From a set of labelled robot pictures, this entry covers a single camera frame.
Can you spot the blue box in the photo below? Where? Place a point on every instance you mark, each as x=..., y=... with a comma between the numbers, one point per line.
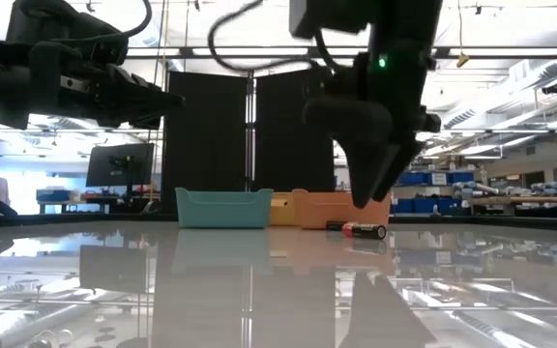
x=53, y=195

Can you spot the blue storage bin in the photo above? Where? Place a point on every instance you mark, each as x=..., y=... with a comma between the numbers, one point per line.
x=461, y=178
x=423, y=207
x=411, y=179

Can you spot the marker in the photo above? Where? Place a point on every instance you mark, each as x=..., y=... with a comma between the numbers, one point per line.
x=368, y=231

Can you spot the black computer monitor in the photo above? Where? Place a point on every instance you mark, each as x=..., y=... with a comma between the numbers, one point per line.
x=119, y=164

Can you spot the orange plastic bin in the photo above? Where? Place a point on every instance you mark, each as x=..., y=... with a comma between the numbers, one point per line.
x=322, y=212

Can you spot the teal plastic bin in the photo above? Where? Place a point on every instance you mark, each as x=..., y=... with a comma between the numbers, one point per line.
x=223, y=210

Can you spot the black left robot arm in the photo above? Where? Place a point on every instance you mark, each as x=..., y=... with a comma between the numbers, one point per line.
x=41, y=19

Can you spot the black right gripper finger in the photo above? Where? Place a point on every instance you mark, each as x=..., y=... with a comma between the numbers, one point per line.
x=399, y=164
x=365, y=169

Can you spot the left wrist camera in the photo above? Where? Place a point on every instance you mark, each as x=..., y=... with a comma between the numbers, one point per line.
x=109, y=48

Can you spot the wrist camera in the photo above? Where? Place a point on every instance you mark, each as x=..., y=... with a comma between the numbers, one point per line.
x=109, y=48
x=322, y=17

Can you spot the overhead light bar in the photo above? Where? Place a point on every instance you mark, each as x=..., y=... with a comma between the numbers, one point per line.
x=249, y=51

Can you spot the black folding screen panel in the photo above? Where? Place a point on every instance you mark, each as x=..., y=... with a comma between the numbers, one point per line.
x=283, y=145
x=206, y=135

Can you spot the wooden workbench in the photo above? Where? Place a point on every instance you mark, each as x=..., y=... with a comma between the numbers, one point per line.
x=525, y=199

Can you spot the yellow plastic bin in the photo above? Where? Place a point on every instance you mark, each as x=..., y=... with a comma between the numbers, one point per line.
x=283, y=215

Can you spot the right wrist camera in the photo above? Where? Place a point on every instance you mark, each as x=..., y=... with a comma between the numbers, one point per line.
x=322, y=17

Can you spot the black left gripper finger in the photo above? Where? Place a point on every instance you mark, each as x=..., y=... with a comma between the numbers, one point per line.
x=148, y=94
x=143, y=118

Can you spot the small black ceiling camera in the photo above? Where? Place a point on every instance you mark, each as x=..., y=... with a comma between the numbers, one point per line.
x=553, y=88

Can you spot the grey background robot arm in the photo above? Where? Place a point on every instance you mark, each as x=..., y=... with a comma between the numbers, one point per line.
x=556, y=188
x=477, y=188

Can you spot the black table frame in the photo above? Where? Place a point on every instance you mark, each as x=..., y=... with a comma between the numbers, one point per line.
x=433, y=220

